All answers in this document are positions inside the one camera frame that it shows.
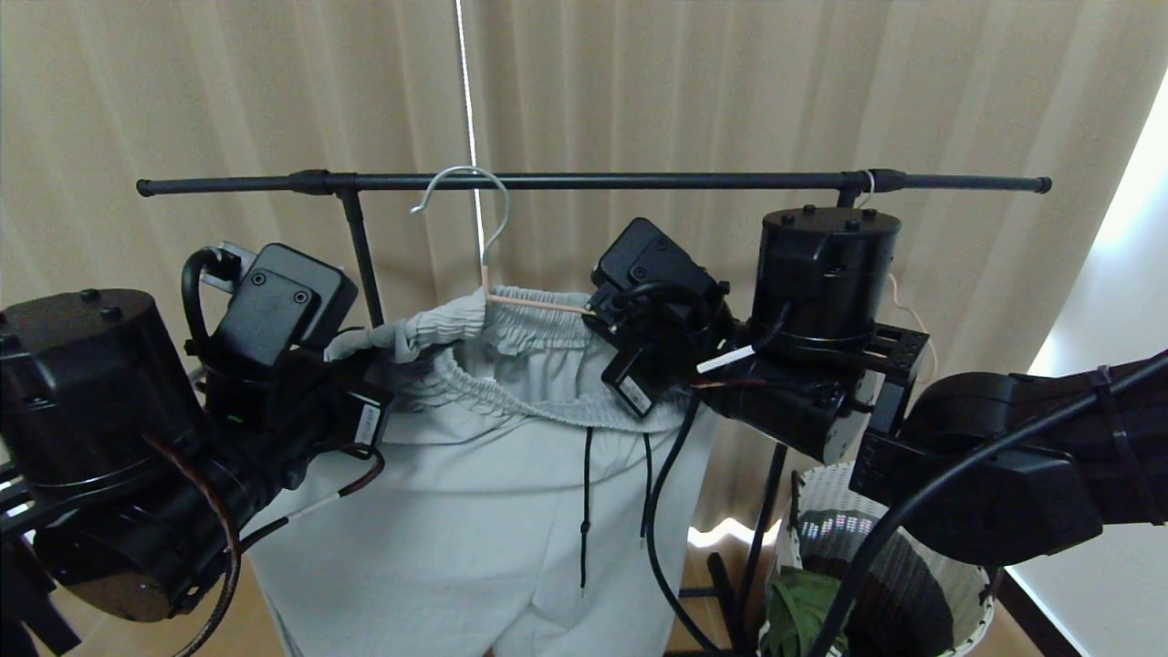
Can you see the pink clothes hanger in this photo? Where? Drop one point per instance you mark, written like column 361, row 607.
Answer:
column 923, row 327
column 538, row 303

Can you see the beige curtain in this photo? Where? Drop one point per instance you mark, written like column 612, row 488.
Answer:
column 684, row 91

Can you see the green garment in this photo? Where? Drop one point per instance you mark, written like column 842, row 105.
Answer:
column 803, row 611

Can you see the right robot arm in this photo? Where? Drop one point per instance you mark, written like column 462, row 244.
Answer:
column 826, row 274

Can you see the black clothes rack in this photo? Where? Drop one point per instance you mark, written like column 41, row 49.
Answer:
column 639, row 181

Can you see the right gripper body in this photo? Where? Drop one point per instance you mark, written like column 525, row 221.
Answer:
column 776, row 411

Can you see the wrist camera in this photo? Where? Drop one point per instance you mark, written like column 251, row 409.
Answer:
column 648, row 265
column 274, row 301

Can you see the white laundry basket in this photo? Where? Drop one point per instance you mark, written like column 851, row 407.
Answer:
column 817, row 497

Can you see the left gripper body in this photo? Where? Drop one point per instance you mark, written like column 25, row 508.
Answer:
column 265, row 447

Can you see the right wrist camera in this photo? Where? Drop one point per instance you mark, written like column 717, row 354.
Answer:
column 648, row 265

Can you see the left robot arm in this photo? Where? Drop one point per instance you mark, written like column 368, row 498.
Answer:
column 91, row 383

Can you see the pale grey shorts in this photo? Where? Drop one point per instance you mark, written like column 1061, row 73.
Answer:
column 456, row 511

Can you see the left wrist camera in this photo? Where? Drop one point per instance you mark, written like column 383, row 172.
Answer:
column 274, row 301

